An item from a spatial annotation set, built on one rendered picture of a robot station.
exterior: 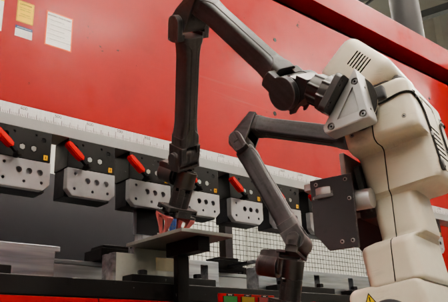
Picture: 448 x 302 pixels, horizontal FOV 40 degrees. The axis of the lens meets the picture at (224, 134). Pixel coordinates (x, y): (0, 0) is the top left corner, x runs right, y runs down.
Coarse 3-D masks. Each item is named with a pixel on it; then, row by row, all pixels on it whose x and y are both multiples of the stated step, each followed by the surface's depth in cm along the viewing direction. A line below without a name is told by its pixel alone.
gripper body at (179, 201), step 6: (174, 186) 175; (174, 192) 173; (180, 192) 172; (192, 192) 175; (174, 198) 173; (180, 198) 172; (186, 198) 173; (162, 204) 173; (168, 204) 175; (174, 204) 173; (180, 204) 172; (186, 204) 173; (168, 210) 170; (174, 210) 171; (180, 210) 172; (186, 210) 173; (192, 210) 176
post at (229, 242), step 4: (220, 228) 305; (224, 228) 303; (228, 228) 304; (220, 232) 305; (224, 232) 303; (228, 232) 303; (232, 232) 305; (224, 240) 301; (228, 240) 302; (232, 240) 304; (220, 244) 303; (224, 244) 301; (228, 244) 301; (232, 244) 303; (220, 248) 302; (224, 248) 300; (228, 248) 300; (232, 248) 302; (220, 252) 302; (224, 252) 300; (228, 252) 300; (232, 252) 301; (220, 256) 301; (224, 256) 299; (228, 256) 299; (232, 256) 301
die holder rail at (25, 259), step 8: (0, 248) 150; (8, 248) 152; (16, 248) 153; (24, 248) 154; (32, 248) 156; (40, 248) 157; (48, 248) 159; (56, 248) 160; (0, 256) 150; (8, 256) 151; (16, 256) 152; (24, 256) 154; (32, 256) 155; (40, 256) 157; (48, 256) 158; (8, 264) 151; (16, 264) 152; (24, 264) 153; (32, 264) 155; (40, 264) 156; (48, 264) 157; (16, 272) 151; (24, 272) 153; (32, 272) 154; (40, 272) 155; (48, 272) 157
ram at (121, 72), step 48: (48, 0) 180; (96, 0) 192; (144, 0) 205; (240, 0) 240; (0, 48) 165; (48, 48) 175; (96, 48) 186; (144, 48) 199; (288, 48) 252; (336, 48) 276; (0, 96) 161; (48, 96) 170; (96, 96) 181; (144, 96) 193; (240, 96) 224; (432, 96) 325; (288, 144) 234
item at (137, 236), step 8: (136, 216) 182; (144, 216) 184; (152, 216) 186; (136, 224) 181; (144, 224) 183; (152, 224) 185; (136, 232) 181; (144, 232) 182; (152, 232) 184; (136, 240) 181
